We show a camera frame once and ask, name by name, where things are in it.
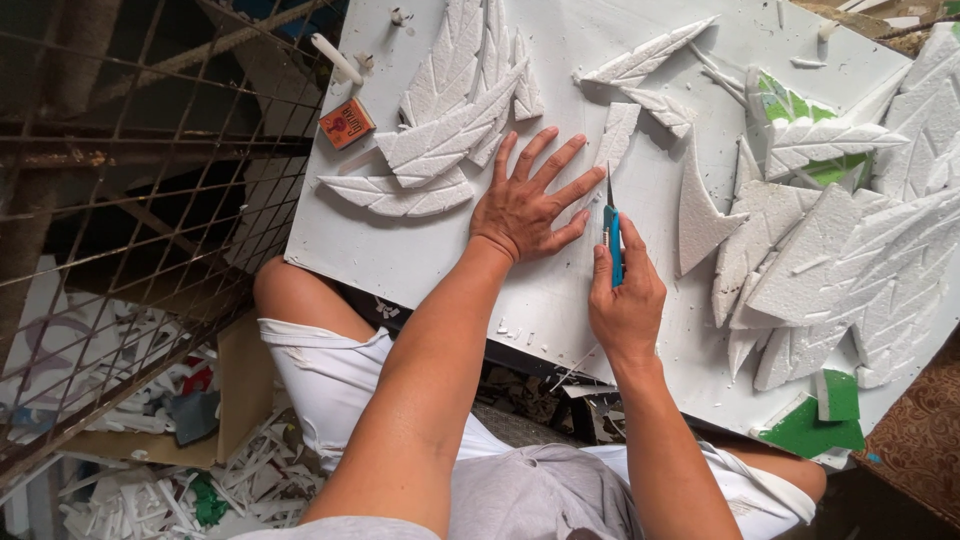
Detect long white candle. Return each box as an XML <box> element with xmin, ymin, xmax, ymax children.
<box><xmin>311</xmin><ymin>32</ymin><xmax>365</xmax><ymax>87</ymax></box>

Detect grey shirt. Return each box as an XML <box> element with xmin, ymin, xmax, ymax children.
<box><xmin>225</xmin><ymin>442</ymin><xmax>648</xmax><ymax>540</ymax></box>

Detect pile of foam cutouts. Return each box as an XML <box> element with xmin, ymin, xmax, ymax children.
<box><xmin>711</xmin><ymin>21</ymin><xmax>960</xmax><ymax>393</ymax></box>

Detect rusty metal wire grid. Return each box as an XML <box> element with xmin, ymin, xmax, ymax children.
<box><xmin>0</xmin><ymin>0</ymin><xmax>350</xmax><ymax>485</ymax></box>

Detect brown patterned cushion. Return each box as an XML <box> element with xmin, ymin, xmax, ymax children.
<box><xmin>853</xmin><ymin>351</ymin><xmax>960</xmax><ymax>528</ymax></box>

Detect green topped white foam block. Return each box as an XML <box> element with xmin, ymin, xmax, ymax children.
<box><xmin>814</xmin><ymin>367</ymin><xmax>862</xmax><ymax>423</ymax></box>

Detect person's right hand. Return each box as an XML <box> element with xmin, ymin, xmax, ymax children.
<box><xmin>588</xmin><ymin>213</ymin><xmax>668</xmax><ymax>363</ymax></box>

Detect white foam leaf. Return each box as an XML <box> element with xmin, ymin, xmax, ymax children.
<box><xmin>373</xmin><ymin>60</ymin><xmax>531</xmax><ymax>189</ymax></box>
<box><xmin>466</xmin><ymin>0</ymin><xmax>520</xmax><ymax>169</ymax></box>
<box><xmin>620</xmin><ymin>85</ymin><xmax>699</xmax><ymax>141</ymax></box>
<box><xmin>512</xmin><ymin>30</ymin><xmax>546</xmax><ymax>123</ymax></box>
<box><xmin>398</xmin><ymin>0</ymin><xmax>486</xmax><ymax>129</ymax></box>
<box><xmin>573</xmin><ymin>15</ymin><xmax>720</xmax><ymax>90</ymax></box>
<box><xmin>592</xmin><ymin>102</ymin><xmax>643</xmax><ymax>175</ymax></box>
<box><xmin>316</xmin><ymin>165</ymin><xmax>476</xmax><ymax>219</ymax></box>

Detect green sheet under cutouts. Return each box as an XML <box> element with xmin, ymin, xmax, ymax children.
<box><xmin>756</xmin><ymin>69</ymin><xmax>873</xmax><ymax>189</ymax></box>

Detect white shorts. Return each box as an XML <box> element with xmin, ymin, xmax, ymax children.
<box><xmin>256</xmin><ymin>318</ymin><xmax>819</xmax><ymax>526</ymax></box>

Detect orange matchbox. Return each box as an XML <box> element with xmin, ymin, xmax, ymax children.
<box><xmin>318</xmin><ymin>97</ymin><xmax>378</xmax><ymax>151</ymax></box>

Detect thin white foam strip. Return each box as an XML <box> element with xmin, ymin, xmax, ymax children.
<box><xmin>688</xmin><ymin>41</ymin><xmax>751</xmax><ymax>106</ymax></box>

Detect person's leg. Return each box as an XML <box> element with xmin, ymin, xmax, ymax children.
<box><xmin>252</xmin><ymin>255</ymin><xmax>380</xmax><ymax>345</ymax></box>
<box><xmin>701</xmin><ymin>435</ymin><xmax>828</xmax><ymax>505</ymax></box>

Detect person's right leg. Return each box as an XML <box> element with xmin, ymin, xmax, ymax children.
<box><xmin>701</xmin><ymin>435</ymin><xmax>828</xmax><ymax>505</ymax></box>

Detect green flat foam piece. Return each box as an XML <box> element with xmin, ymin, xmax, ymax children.
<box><xmin>756</xmin><ymin>393</ymin><xmax>867</xmax><ymax>461</ymax></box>

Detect person's left leg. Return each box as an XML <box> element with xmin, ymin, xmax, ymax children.
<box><xmin>252</xmin><ymin>255</ymin><xmax>380</xmax><ymax>345</ymax></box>

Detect cardboard box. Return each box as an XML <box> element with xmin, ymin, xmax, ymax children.
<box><xmin>58</xmin><ymin>309</ymin><xmax>276</xmax><ymax>471</ymax></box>

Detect heap of foam scraps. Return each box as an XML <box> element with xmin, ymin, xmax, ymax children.
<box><xmin>0</xmin><ymin>300</ymin><xmax>327</xmax><ymax>540</ymax></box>

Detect pointed white foam offcut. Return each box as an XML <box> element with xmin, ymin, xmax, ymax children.
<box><xmin>678</xmin><ymin>131</ymin><xmax>751</xmax><ymax>278</ymax></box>

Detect blue utility knife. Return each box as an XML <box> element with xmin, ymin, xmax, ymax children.
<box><xmin>602</xmin><ymin>161</ymin><xmax>625</xmax><ymax>288</ymax></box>

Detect person's left hand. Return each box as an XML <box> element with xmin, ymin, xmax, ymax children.
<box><xmin>468</xmin><ymin>126</ymin><xmax>607</xmax><ymax>265</ymax></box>

